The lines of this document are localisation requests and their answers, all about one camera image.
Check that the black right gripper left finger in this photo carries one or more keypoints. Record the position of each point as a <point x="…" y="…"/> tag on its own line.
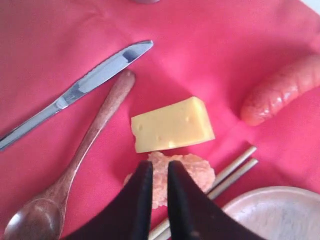
<point x="128" y="215"/>

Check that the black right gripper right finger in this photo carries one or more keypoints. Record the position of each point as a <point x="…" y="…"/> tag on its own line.
<point x="193" y="216"/>

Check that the orange fried chicken piece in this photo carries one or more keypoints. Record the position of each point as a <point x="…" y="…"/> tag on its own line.
<point x="198" y="168"/>

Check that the yellow cheese wedge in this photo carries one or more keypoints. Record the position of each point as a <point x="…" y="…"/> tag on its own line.
<point x="181" y="124"/>

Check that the red sausage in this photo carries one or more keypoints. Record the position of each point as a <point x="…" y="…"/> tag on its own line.
<point x="281" y="88"/>

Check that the right wooden chopstick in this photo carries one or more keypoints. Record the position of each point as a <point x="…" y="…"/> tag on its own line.
<point x="240" y="172"/>

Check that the brown wooden plate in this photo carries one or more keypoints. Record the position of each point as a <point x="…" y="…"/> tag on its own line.
<point x="278" y="212"/>

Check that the wooden spoon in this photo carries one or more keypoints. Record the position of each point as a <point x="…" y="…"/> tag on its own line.
<point x="43" y="217"/>

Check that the steel table knife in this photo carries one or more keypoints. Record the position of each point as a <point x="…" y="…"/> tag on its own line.
<point x="91" y="80"/>

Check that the red tablecloth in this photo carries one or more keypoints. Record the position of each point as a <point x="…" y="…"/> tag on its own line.
<point x="216" y="50"/>

